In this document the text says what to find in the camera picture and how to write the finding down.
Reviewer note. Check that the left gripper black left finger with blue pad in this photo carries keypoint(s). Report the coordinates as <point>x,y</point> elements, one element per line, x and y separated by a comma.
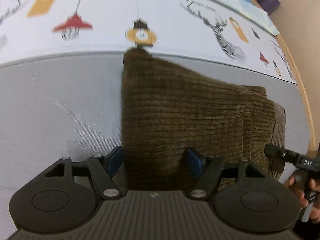
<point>85,180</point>

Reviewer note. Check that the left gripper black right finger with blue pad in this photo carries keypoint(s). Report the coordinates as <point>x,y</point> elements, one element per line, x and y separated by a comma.
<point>208,173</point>

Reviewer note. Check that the brown corduroy pants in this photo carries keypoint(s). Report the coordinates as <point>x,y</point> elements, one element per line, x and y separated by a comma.
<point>167,108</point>

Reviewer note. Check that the white patterned bed sheet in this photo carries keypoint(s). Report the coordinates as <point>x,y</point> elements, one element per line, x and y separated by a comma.
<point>231,32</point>

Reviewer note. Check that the blue white patterned bedding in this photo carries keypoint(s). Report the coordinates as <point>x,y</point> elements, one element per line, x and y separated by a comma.
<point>168,18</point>

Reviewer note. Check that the purple box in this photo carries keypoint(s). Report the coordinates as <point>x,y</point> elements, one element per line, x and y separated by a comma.
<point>269,6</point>

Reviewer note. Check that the wooden bed frame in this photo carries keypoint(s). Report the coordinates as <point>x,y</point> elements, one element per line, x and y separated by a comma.
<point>298,24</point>

